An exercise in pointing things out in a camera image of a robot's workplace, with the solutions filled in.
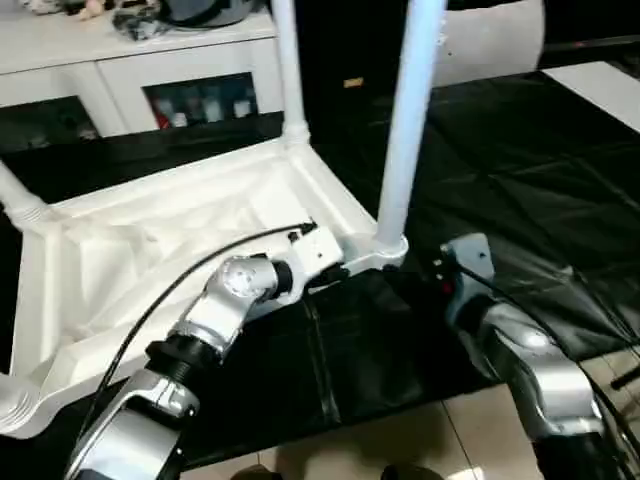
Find white plastic table top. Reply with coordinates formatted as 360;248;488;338
8;136;410;442

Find black work mat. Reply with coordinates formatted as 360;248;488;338
0;69;640;474

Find black metal rod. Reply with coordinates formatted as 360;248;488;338
611;366;640;390

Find grey cushion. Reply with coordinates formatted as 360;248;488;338
433;0;547;87

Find black cabinet with gold label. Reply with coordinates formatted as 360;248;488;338
293;0;417;119

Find white flat panel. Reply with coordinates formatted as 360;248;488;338
541;59;640;132

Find black bar with red light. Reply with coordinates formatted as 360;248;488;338
542;35;640;55

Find round grey appliance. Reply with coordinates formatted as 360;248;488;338
163;0;275;30

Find white sideboard with glass doors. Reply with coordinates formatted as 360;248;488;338
0;8;287;144

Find bag of black parts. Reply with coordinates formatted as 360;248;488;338
111;6;172;45

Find beige plush toy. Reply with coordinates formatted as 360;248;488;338
78;0;110;22

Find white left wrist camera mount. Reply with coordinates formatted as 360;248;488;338
271;226;347;307

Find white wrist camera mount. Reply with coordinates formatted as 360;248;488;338
271;226;347;307
438;231;497;322

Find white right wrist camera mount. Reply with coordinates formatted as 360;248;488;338
438;231;497;322

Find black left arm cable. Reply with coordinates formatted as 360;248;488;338
63;218;318;480

